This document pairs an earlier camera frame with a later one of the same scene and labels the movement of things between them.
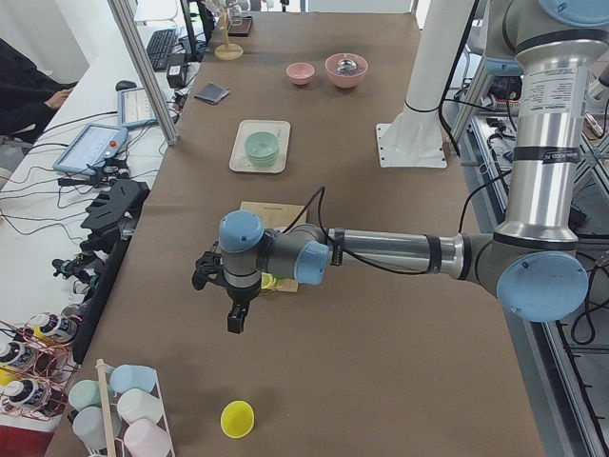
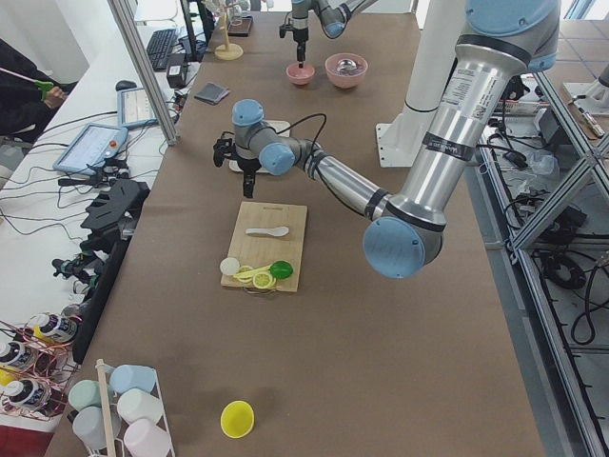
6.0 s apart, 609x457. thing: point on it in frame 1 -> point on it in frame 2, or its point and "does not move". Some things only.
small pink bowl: x=300 y=73 does not move
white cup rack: x=107 y=409 does not move
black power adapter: x=176 y=69 does not move
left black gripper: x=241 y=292 -> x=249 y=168
